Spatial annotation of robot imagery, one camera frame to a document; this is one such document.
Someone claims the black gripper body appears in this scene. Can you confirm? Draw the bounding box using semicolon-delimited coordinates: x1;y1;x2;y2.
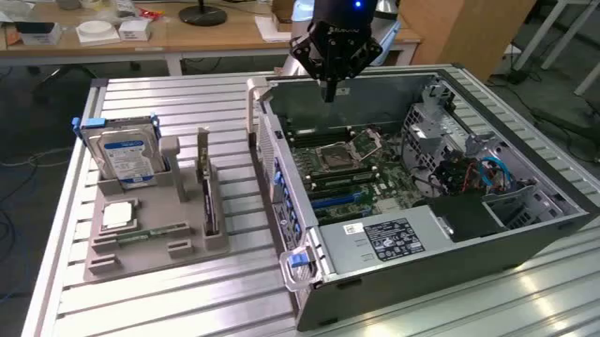
303;0;378;77

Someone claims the black GPU with silver bracket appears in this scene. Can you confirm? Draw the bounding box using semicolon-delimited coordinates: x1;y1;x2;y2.
194;126;221;237

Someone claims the black RAM slot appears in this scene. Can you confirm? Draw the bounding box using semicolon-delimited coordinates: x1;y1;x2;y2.
287;128;352;142
291;134;356;149

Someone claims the long black expansion slot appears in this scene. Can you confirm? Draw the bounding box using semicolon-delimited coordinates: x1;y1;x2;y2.
308;187;360;199

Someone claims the blue expansion slot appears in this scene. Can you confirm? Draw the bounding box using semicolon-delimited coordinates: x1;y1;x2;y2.
309;194;364;209

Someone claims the flat white paper box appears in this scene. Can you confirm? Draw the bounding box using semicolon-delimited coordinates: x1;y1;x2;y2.
253;15;292;43

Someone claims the metal socket cover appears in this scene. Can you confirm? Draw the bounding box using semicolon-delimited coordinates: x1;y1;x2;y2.
348;126;384;159

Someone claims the wooden cabinet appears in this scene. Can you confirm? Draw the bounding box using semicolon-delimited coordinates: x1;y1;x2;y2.
411;0;538;84

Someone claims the black lamp base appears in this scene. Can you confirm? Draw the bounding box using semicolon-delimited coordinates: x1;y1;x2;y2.
177;0;229;26

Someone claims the wooden desk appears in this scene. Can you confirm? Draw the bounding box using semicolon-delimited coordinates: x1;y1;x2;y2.
0;0;422;77

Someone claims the perforated metal disk bay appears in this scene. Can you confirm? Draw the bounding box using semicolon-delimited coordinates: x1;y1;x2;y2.
400;101;468;166

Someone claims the CPU socket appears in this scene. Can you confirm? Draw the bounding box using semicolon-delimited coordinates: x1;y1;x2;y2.
313;142;359;169

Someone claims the small white box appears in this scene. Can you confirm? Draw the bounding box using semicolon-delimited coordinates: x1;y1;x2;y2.
116;19;152;41

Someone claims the silver chipset heatsink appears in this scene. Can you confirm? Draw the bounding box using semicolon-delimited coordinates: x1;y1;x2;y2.
374;198;402;213

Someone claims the hard disk in blue carrier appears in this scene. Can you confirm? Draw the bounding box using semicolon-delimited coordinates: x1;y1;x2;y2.
70;112;164;191

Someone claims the grey metal disk bay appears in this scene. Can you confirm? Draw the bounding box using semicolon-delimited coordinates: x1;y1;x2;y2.
480;183;566;231

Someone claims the white box black lid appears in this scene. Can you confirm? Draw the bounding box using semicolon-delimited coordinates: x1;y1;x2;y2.
13;21;64;46

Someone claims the grey parts rack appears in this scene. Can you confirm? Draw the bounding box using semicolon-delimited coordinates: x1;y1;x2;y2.
82;136;231;284

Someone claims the grey power supply unit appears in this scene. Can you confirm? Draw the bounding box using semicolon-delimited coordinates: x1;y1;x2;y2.
305;205;458;277

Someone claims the silver CPU chip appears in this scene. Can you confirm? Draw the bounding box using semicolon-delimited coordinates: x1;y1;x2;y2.
101;202;134;229

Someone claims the green RAM stick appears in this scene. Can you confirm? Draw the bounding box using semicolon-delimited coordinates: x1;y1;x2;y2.
114;224;186;243

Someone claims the open black PC case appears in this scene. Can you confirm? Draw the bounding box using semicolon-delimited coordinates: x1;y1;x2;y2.
245;67;594;333

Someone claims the black wire bundle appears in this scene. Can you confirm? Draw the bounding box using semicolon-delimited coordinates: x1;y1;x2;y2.
406;147;468;197

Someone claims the red wire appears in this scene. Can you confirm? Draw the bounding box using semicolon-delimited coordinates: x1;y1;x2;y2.
460;163;483;190

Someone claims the white desk frame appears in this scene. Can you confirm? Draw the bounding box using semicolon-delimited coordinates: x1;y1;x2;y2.
513;0;600;95

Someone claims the blue wire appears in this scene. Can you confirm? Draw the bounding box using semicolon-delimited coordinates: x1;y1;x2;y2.
479;156;517;192

